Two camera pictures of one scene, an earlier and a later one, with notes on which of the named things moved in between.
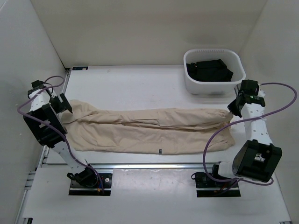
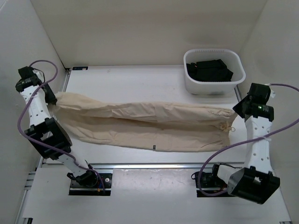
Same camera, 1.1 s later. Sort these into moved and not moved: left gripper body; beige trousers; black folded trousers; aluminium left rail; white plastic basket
Moved: left gripper body; beige trousers
Not moved: white plastic basket; black folded trousers; aluminium left rail
